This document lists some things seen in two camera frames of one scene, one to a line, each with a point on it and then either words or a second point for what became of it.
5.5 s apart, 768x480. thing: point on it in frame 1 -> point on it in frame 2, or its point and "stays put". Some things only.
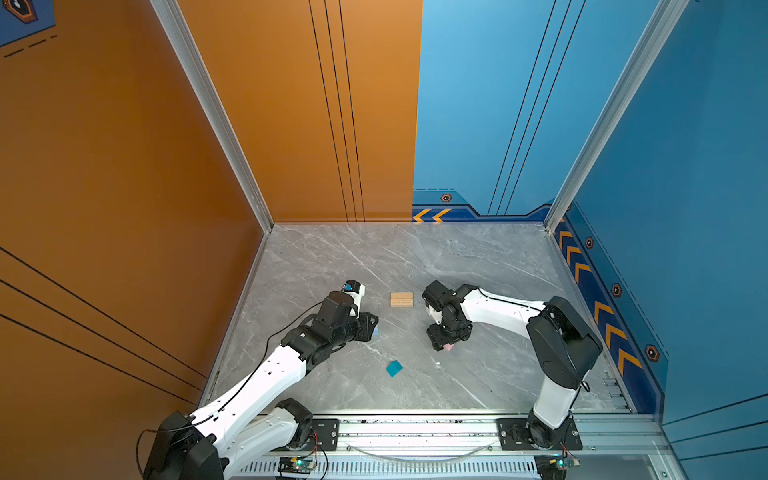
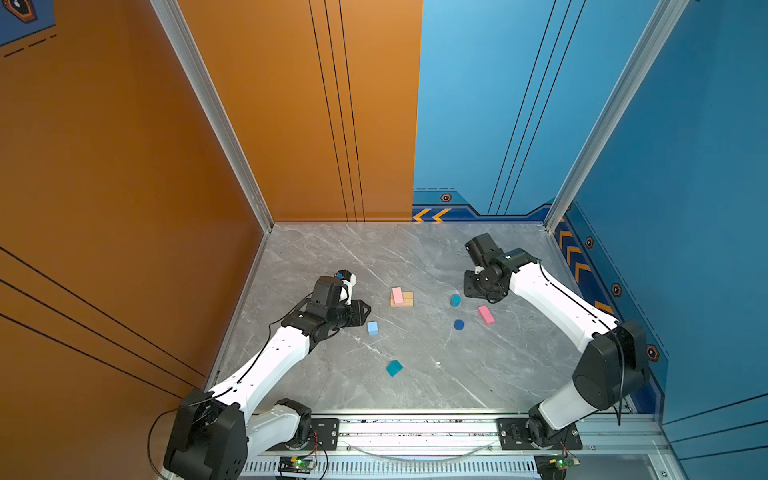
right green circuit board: (554, 466) stays put
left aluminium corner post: (177, 30) stays put
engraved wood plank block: (402, 303) stays put
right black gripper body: (444, 333) -> (476, 286)
